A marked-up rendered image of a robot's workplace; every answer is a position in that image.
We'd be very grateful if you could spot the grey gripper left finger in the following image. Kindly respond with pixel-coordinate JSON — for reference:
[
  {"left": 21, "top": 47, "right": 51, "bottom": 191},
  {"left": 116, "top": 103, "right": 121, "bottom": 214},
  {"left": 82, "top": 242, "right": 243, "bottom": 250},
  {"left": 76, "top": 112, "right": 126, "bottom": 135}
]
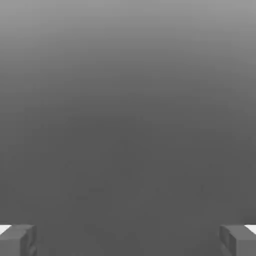
[{"left": 0, "top": 224, "right": 38, "bottom": 256}]

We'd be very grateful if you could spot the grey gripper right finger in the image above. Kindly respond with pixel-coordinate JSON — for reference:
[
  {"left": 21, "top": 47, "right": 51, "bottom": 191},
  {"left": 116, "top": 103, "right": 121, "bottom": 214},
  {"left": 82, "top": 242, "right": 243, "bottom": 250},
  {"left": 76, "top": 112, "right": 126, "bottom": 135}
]
[{"left": 218, "top": 224, "right": 256, "bottom": 256}]

